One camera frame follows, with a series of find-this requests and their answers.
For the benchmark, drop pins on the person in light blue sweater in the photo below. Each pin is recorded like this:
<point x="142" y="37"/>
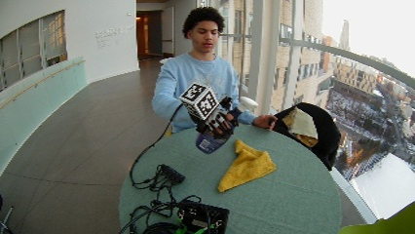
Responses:
<point x="183" y="73"/>

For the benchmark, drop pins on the metal stand leg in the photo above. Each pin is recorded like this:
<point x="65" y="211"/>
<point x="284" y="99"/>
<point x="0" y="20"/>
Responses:
<point x="5" y="219"/>

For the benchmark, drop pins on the green curved object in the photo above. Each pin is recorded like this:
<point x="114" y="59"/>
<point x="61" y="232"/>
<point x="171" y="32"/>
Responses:
<point x="384" y="224"/>

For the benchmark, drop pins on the blue spray bottle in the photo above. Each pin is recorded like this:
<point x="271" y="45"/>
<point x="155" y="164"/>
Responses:
<point x="207" y="144"/>

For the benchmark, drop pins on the wooden wall handrail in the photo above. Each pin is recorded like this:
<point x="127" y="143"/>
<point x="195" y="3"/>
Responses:
<point x="41" y="81"/>

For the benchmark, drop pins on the grey window railing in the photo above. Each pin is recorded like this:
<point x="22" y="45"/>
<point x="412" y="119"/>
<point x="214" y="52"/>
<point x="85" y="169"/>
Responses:
<point x="354" y="57"/>

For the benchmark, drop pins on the black electronics box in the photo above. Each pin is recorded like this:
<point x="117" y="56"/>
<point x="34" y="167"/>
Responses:
<point x="202" y="216"/>

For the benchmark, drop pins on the yellow cloth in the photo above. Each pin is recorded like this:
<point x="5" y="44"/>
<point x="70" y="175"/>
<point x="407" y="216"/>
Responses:
<point x="248" y="167"/>

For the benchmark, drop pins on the interior glass window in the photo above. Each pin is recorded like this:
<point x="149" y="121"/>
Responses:
<point x="29" y="48"/>

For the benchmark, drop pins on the white cube of black markers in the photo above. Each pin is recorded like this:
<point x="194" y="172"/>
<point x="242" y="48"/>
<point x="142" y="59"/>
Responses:
<point x="199" y="99"/>

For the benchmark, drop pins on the white chair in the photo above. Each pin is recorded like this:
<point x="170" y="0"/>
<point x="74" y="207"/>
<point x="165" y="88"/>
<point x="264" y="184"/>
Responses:
<point x="248" y="104"/>

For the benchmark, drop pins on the dark doorway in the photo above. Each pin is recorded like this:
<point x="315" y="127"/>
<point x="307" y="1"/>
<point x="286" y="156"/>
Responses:
<point x="149" y="35"/>

